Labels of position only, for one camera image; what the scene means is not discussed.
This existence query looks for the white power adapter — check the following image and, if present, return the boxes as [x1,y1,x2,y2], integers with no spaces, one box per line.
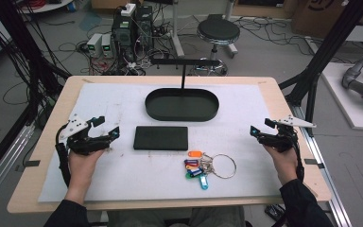
[120,3,137,18]

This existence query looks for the white platform board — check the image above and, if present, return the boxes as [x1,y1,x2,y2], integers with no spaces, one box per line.
[320,61,363,132]

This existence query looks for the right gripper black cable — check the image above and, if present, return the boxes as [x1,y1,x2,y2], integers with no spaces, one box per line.
[291,131,305,183]

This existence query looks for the key ring with coloured tags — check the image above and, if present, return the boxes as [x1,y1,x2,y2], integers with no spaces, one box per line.
[183,150,237,191]

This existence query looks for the white table mat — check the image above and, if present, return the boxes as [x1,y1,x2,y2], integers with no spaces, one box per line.
[37,82,282,203]

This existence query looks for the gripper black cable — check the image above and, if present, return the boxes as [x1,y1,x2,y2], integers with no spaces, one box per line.
[55,123,72,187]
[291,131,305,183]

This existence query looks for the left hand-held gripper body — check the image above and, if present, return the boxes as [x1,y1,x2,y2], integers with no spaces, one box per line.
[58,113,112,156]

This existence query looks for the black metal frame post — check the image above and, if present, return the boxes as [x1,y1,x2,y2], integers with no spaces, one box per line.
[0,0,72,127]
[278,0,363,136]

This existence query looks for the black oval tray with hanger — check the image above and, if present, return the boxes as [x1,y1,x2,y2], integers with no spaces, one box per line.
[145,58,221,123]

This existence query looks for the black device under table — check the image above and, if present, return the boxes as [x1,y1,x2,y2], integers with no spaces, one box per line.
[264,203,286,222]

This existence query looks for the person's legs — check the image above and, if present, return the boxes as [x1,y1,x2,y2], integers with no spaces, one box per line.
[106,206,248,227]

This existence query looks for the tangle of floor cables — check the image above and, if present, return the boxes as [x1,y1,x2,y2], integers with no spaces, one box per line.
[233,15,316,58]

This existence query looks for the wooden table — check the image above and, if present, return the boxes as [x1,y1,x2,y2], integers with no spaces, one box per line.
[7,75,333,215]

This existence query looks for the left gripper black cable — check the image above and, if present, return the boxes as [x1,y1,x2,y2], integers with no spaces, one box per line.
[55,123,72,187]

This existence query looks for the black round stool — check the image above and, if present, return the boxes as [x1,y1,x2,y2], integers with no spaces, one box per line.
[188,17,241,77]

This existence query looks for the white desk leg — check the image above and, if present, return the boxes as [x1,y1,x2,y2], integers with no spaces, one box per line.
[169,0,186,59]

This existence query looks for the black computer tower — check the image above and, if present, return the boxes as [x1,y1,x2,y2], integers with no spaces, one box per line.
[111,7,137,61]
[134,5,155,51]

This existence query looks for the cardboard box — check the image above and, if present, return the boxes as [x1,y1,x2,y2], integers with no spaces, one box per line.
[290,0,363,40]

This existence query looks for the aluminium rail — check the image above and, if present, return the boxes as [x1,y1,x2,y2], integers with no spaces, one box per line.
[0,121,36,211]
[289,105,354,227]

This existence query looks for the black wallet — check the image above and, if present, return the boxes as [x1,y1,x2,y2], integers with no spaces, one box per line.
[133,126,189,151]

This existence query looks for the person's left hand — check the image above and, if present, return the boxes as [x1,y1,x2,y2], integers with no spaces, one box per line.
[67,148,107,194]

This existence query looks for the grey power supply unit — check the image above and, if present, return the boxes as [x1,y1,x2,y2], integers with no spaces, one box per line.
[86,32,104,59]
[101,33,114,59]

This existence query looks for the person's right hand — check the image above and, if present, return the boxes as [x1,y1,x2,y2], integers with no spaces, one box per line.
[263,145,299,186]

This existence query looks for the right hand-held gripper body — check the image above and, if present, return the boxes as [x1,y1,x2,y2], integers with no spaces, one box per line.
[259,114,317,154]

